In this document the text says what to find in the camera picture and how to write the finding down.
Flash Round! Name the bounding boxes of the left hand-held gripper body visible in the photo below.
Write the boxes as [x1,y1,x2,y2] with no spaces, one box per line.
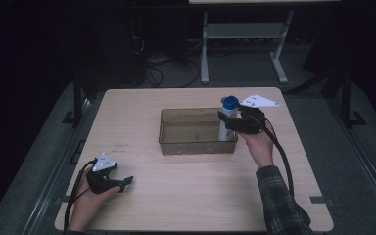
[86,152,118,195]

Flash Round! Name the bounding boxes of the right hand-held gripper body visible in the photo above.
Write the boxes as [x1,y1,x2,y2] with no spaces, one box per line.
[239,94,280,135]

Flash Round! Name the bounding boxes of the white bottle with blue cap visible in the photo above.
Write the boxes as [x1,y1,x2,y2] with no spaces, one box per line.
[217,95,241,142]

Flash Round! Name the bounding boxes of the brown translucent plastic box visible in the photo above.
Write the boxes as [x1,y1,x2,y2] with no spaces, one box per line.
[158,107,239,156]

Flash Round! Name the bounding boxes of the person's left hand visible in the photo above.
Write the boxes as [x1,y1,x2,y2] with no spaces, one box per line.
[72,169,121,218]

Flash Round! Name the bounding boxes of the person's right hand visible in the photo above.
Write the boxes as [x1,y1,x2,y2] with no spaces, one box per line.
[238,118,275,169]

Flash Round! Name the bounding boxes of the grey metal stand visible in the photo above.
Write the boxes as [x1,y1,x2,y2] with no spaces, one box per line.
[200,9,295,85]

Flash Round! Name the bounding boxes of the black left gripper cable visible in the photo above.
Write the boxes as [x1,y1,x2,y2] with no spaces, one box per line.
[64,159,98,231]

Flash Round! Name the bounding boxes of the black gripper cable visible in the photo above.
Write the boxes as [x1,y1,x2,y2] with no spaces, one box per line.
[64,159,98,231]
[256,117,296,199]

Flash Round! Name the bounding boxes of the metal floor rail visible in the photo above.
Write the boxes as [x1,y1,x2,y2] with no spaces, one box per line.
[21,97,94,235]
[326,97,376,218]

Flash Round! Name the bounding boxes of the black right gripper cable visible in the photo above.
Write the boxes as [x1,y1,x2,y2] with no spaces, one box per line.
[256,117,296,199]

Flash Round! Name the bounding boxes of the black metal post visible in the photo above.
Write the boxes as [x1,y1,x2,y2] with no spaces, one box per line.
[62,76,86,127]
[338,70,367,129]

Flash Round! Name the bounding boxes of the black floor cables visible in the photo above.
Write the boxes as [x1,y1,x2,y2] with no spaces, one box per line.
[141,55,202,89]

